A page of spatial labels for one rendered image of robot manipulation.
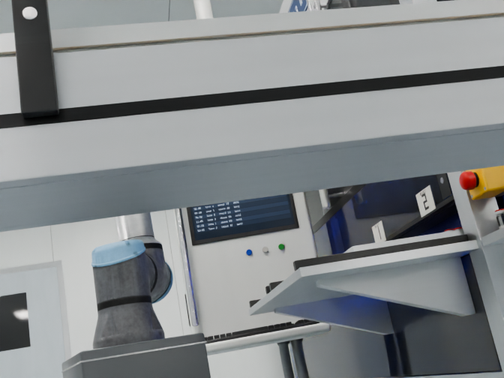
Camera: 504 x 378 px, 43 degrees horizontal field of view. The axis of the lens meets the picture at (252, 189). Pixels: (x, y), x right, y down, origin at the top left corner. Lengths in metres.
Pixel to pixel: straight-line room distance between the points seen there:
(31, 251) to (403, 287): 5.88
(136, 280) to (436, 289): 0.66
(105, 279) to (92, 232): 5.65
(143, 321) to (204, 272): 0.98
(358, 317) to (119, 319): 0.83
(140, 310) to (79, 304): 5.54
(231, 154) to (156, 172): 0.06
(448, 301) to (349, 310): 0.51
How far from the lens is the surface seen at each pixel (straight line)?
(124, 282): 1.37
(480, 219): 1.46
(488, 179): 1.39
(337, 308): 1.93
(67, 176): 0.45
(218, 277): 2.31
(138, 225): 1.54
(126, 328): 1.34
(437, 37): 0.54
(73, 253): 6.99
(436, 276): 1.50
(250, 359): 6.89
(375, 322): 1.96
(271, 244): 2.34
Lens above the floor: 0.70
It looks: 16 degrees up
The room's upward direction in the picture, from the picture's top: 11 degrees counter-clockwise
